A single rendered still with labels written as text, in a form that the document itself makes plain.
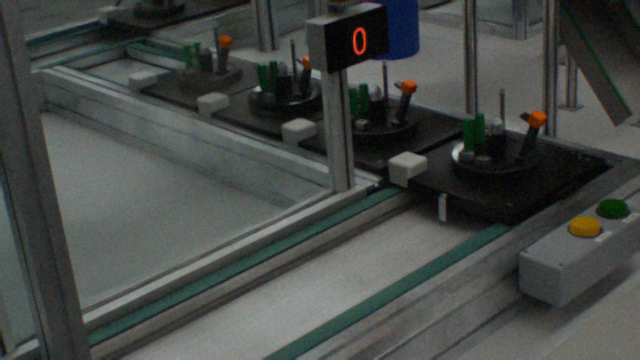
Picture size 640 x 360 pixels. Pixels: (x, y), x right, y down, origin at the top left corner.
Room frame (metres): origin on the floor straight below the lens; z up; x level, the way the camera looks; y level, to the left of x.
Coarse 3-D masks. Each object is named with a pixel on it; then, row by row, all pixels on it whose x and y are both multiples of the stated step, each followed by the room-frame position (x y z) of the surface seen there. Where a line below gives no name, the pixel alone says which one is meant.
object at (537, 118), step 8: (536, 112) 1.31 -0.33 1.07; (528, 120) 1.30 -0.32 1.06; (536, 120) 1.29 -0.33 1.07; (544, 120) 1.30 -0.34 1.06; (536, 128) 1.30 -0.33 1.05; (528, 136) 1.31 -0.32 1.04; (536, 136) 1.31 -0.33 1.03; (528, 144) 1.31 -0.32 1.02; (520, 152) 1.32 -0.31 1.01; (528, 152) 1.31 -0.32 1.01
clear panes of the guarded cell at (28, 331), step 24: (0, 168) 0.65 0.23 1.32; (0, 192) 0.65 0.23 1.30; (0, 216) 0.65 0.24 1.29; (0, 240) 0.65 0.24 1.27; (0, 264) 0.64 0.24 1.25; (24, 264) 0.65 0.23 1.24; (0, 288) 0.64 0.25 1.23; (24, 288) 0.65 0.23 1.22; (0, 312) 0.64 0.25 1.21; (24, 312) 0.65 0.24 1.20; (0, 336) 0.63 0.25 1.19; (24, 336) 0.65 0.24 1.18
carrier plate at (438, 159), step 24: (456, 144) 1.46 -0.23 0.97; (432, 168) 1.37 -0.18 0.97; (552, 168) 1.33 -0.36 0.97; (576, 168) 1.32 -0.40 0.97; (600, 168) 1.34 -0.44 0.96; (432, 192) 1.30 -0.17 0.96; (456, 192) 1.28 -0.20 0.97; (480, 192) 1.27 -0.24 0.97; (504, 192) 1.26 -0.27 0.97; (528, 192) 1.25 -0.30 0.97; (552, 192) 1.25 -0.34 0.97; (504, 216) 1.20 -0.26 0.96; (528, 216) 1.22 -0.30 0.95
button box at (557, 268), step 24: (600, 216) 1.18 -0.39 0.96; (624, 216) 1.17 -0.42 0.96; (552, 240) 1.12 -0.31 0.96; (576, 240) 1.12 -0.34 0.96; (600, 240) 1.11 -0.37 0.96; (624, 240) 1.15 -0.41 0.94; (528, 264) 1.09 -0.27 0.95; (552, 264) 1.06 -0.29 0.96; (576, 264) 1.07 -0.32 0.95; (600, 264) 1.11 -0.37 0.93; (528, 288) 1.09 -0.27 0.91; (552, 288) 1.06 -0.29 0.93; (576, 288) 1.07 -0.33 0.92
